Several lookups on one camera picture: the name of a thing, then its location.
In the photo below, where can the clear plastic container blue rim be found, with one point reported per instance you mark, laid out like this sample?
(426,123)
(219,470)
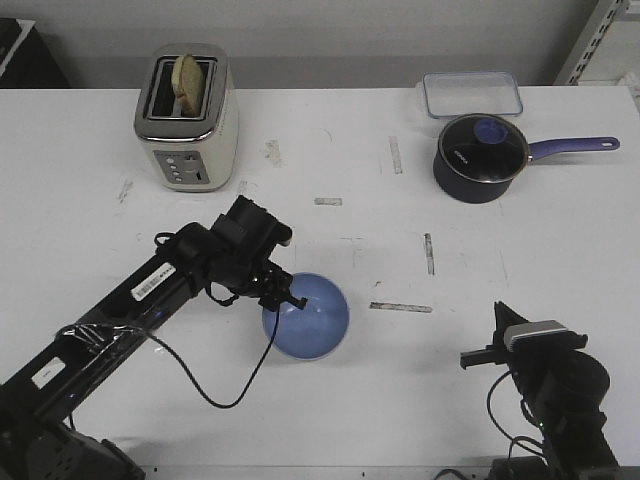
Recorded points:
(446,95)

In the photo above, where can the glass pot lid blue knob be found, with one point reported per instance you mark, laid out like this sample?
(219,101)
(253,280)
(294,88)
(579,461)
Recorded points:
(483,148)

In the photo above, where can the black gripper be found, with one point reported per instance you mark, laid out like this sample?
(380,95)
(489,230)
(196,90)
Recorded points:
(240,260)
(535,353)

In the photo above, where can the blue bowl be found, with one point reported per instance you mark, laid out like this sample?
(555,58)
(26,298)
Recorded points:
(316,330)

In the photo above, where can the white metal shelf upright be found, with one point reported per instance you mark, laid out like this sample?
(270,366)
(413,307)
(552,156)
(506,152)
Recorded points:
(602,17)

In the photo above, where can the toast slice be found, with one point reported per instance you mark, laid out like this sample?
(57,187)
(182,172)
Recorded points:
(188,84)

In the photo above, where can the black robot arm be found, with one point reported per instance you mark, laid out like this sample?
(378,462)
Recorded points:
(561,388)
(35,441)

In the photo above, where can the dark blue saucepan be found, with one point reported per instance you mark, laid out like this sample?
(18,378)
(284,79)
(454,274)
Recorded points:
(473,192)

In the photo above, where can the cream and chrome toaster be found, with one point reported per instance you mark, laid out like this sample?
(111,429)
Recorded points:
(190,154)

